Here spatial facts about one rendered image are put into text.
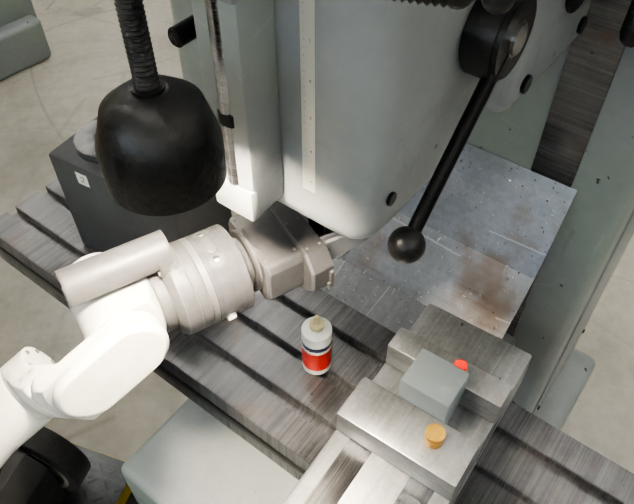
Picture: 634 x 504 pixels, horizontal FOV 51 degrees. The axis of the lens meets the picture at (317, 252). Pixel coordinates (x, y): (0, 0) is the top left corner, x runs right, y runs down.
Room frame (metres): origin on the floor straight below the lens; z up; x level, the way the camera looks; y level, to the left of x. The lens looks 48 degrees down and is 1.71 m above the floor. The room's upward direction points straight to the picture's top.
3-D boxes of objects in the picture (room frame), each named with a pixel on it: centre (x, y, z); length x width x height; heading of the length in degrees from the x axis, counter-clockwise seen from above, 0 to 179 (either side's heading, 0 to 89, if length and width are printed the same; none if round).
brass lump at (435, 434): (0.33, -0.13, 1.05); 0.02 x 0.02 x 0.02
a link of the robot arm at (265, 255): (0.43, 0.07, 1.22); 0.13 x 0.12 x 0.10; 31
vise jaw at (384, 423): (0.34, -0.10, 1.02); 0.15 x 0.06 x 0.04; 55
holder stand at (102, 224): (0.72, 0.25, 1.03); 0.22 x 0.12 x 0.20; 60
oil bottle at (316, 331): (0.50, 0.00, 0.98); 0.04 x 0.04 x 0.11
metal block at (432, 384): (0.39, -0.13, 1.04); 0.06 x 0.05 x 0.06; 55
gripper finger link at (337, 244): (0.45, -0.03, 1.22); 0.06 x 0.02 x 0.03; 121
